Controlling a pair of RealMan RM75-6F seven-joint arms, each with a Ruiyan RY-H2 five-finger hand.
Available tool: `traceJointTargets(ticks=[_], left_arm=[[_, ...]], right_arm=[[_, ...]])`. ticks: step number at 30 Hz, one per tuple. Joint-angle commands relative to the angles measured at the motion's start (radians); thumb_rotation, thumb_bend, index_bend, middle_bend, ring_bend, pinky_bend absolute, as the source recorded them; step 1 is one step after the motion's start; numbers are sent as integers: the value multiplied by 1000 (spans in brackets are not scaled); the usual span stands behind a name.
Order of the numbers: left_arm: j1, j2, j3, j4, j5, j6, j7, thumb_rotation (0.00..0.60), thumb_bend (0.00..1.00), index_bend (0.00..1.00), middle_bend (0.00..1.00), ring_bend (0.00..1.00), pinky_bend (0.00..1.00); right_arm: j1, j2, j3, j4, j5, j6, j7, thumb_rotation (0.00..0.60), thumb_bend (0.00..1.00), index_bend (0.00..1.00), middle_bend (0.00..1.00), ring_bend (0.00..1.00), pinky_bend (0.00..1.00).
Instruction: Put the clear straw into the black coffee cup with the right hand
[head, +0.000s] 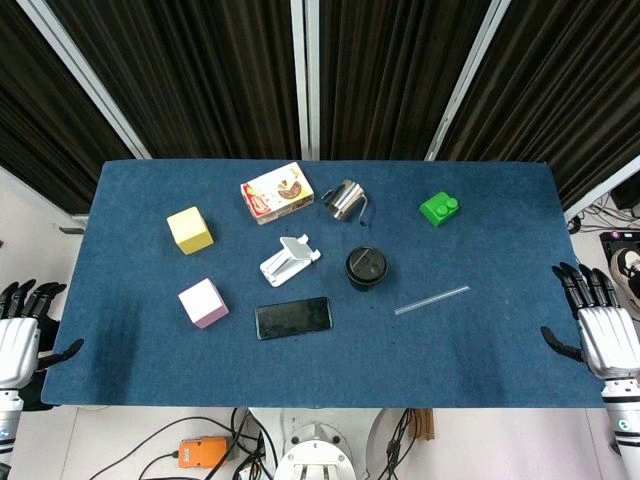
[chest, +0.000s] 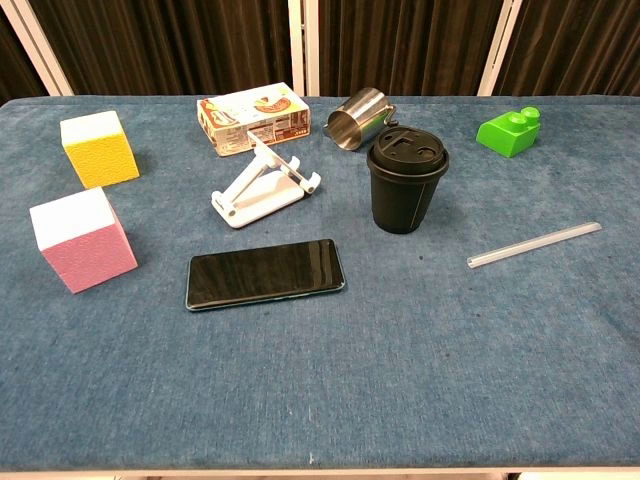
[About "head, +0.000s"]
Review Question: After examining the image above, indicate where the yellow foam cube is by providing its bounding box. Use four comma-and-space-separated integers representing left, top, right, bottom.
166, 205, 215, 256

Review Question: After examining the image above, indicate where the black pleated curtain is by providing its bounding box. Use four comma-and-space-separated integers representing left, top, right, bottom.
47, 0, 303, 160
442, 0, 640, 211
0, 0, 136, 215
318, 0, 494, 161

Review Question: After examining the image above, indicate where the white robot torso base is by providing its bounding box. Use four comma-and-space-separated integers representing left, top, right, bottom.
249, 408, 396, 480

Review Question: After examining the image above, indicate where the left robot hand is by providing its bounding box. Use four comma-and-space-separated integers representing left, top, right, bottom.
0, 281, 85, 389

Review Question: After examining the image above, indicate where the blue table cloth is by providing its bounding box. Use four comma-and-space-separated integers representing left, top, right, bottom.
40, 158, 609, 410

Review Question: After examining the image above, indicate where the white frame post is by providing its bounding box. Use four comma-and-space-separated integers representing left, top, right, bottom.
290, 0, 321, 161
563, 154, 640, 221
17, 0, 152, 160
424, 0, 512, 162

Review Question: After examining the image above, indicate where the printed snack box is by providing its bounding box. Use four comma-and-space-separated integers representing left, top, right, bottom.
240, 161, 316, 226

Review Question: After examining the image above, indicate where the orange electronic device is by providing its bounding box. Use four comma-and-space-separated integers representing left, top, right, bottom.
178, 435, 229, 470

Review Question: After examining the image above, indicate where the brown cardboard piece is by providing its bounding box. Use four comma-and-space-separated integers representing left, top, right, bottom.
409, 408, 436, 444

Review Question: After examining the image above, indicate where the pink foam cube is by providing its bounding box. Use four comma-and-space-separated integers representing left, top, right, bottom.
177, 278, 231, 330

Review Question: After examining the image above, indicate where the black smartphone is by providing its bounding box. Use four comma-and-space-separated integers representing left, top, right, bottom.
254, 296, 335, 342

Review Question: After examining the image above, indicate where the translucent drinking straw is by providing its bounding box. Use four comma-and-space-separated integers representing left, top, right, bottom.
394, 285, 471, 316

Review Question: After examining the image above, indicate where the black cup with lid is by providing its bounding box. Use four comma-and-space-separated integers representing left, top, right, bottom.
344, 244, 389, 294

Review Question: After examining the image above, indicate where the green toy brick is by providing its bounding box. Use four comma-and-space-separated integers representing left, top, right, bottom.
418, 191, 462, 230

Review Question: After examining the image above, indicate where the stainless steel pitcher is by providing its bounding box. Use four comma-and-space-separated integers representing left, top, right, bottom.
321, 179, 372, 226

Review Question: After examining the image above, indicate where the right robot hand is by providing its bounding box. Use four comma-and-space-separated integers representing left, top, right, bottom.
540, 261, 640, 381

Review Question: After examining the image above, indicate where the white and black sneaker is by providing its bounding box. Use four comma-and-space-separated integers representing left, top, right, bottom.
609, 248, 640, 316

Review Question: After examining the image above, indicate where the white folding phone stand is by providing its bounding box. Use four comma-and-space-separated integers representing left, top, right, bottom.
259, 232, 322, 288

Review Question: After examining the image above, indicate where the black floor cable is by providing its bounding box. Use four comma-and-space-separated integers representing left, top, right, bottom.
94, 415, 251, 480

